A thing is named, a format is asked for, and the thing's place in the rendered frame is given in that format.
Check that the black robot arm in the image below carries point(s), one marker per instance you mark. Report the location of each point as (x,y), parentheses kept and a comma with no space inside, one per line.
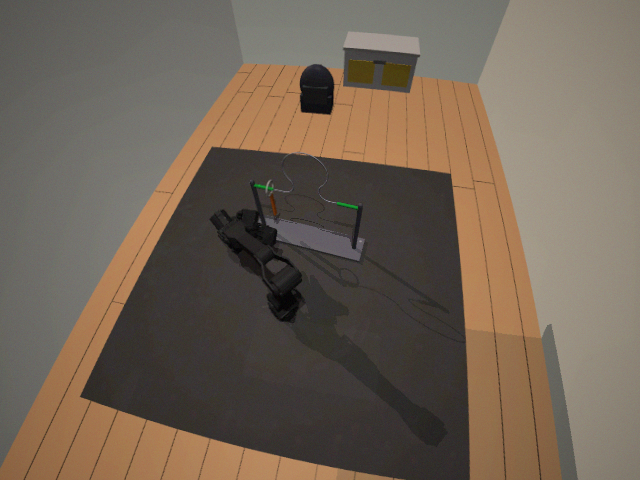
(235,234)

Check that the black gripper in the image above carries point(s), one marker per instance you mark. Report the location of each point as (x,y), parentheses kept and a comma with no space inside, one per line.
(265,233)

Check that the orange bar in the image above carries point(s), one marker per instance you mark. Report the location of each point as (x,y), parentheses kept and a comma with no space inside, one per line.
(271,198)

